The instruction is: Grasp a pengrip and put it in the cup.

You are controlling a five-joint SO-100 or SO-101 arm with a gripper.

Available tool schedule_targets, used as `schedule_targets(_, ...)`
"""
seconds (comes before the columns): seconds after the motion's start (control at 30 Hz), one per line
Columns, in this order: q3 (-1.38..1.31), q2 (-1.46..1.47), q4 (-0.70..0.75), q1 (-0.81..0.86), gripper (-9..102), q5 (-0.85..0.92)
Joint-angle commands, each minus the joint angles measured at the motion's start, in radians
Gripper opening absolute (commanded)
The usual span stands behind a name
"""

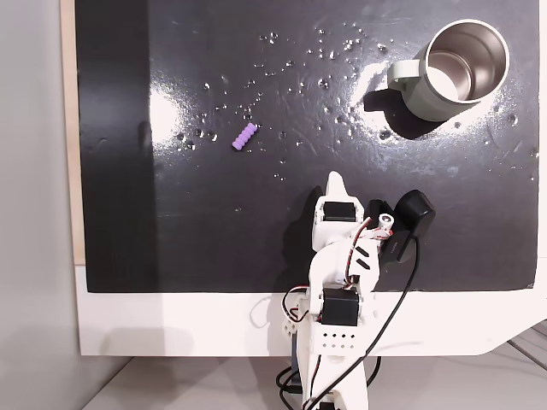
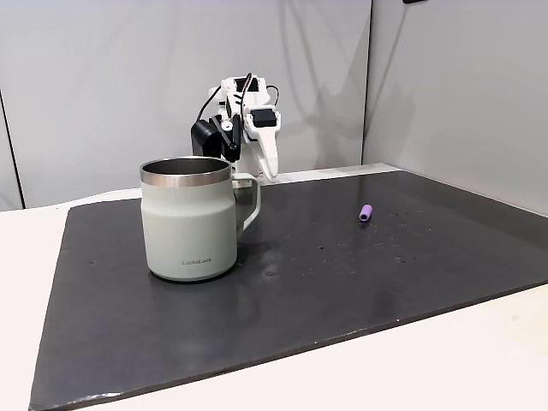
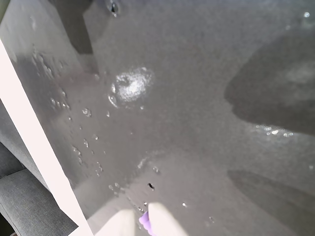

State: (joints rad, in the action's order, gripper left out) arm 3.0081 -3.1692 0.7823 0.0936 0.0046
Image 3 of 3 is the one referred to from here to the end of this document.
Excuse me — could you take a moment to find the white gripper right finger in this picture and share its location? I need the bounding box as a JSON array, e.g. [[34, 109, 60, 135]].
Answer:
[[147, 202, 188, 236]]

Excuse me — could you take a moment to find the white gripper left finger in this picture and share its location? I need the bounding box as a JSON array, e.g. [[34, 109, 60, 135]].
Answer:
[[94, 208, 136, 236]]

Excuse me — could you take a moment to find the purple rubber pen grip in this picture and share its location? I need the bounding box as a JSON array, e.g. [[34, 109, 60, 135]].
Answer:
[[138, 211, 151, 234]]

